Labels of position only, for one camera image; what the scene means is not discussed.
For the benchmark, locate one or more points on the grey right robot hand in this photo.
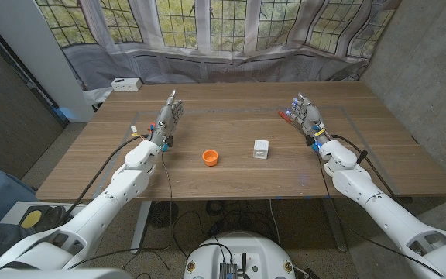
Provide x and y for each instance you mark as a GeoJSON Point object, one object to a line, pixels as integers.
{"type": "Point", "coordinates": [309, 116]}

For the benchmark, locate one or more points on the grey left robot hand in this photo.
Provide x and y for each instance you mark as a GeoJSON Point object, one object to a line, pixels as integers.
{"type": "Point", "coordinates": [167, 118]}

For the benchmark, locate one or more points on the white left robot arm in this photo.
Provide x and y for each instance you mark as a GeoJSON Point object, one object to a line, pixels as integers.
{"type": "Point", "coordinates": [130, 186]}

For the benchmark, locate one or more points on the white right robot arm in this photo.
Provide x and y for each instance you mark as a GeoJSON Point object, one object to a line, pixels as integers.
{"type": "Point", "coordinates": [362, 186]}

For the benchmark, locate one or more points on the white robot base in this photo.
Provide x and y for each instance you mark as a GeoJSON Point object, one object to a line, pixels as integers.
{"type": "Point", "coordinates": [238, 248]}

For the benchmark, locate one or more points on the white cube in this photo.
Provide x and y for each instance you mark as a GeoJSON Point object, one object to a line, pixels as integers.
{"type": "Point", "coordinates": [261, 149]}

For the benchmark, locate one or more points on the orange cup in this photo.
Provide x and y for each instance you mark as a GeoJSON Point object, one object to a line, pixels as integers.
{"type": "Point", "coordinates": [210, 158]}

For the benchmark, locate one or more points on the white power strip box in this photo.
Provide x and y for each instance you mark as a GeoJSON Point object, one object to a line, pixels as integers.
{"type": "Point", "coordinates": [126, 84]}

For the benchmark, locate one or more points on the round black fan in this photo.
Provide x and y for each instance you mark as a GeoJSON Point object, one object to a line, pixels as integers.
{"type": "Point", "coordinates": [161, 215]}

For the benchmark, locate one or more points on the printed window backdrop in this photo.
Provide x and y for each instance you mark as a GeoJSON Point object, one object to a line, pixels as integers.
{"type": "Point", "coordinates": [223, 38]}

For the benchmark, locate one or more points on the white table leg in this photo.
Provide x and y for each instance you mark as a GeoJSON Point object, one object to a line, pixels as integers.
{"type": "Point", "coordinates": [139, 224]}

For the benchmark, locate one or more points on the grey table leg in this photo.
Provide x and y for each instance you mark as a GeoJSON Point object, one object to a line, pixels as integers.
{"type": "Point", "coordinates": [335, 228]}

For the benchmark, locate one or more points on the white pillar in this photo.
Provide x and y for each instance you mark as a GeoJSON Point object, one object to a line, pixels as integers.
{"type": "Point", "coordinates": [33, 46]}

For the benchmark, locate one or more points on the grey electronics box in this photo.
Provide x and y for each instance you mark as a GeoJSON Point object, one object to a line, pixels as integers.
{"type": "Point", "coordinates": [227, 271]}

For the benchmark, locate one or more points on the yellow black foot pedal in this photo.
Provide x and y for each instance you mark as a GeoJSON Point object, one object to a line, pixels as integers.
{"type": "Point", "coordinates": [31, 219]}

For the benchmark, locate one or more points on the white pedal platform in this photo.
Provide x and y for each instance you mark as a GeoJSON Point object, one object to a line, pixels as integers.
{"type": "Point", "coordinates": [14, 211]}

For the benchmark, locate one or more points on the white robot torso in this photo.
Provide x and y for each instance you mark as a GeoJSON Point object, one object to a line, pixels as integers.
{"type": "Point", "coordinates": [52, 275]}

